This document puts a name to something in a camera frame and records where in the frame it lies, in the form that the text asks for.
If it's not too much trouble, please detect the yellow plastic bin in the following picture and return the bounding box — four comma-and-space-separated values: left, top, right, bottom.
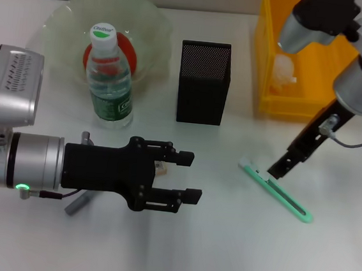
246, 0, 362, 129

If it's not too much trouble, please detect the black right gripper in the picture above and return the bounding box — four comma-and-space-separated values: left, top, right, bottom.
268, 94, 356, 187

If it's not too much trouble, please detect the grey glitter pen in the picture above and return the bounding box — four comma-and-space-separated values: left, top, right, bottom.
63, 190, 94, 219

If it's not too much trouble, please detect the mint green utility knife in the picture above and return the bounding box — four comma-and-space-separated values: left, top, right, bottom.
233, 156, 319, 225

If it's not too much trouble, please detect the clear green-label water bottle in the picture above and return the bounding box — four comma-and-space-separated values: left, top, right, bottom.
79, 20, 144, 132

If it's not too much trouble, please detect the grey right wrist cable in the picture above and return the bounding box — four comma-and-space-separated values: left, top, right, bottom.
316, 112, 362, 150

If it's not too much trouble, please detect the orange fruit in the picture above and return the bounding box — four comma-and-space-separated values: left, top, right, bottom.
80, 29, 142, 82

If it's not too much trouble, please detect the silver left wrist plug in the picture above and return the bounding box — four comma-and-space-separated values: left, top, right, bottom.
81, 130, 94, 146

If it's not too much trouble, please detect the black mesh pen holder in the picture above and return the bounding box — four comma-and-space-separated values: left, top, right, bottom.
174, 39, 234, 128

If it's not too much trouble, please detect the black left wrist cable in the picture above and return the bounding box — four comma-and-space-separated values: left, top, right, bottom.
17, 185, 82, 206

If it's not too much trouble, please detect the beige eraser with barcode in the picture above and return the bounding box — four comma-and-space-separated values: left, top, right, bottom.
153, 161, 169, 177

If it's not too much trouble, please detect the pale green glass fruit plate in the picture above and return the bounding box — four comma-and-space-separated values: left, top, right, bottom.
22, 0, 178, 100

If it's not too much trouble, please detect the white paper ball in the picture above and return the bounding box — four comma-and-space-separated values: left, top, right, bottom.
269, 53, 300, 96

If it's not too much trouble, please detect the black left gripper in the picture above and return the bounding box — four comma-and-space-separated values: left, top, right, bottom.
57, 129, 208, 219

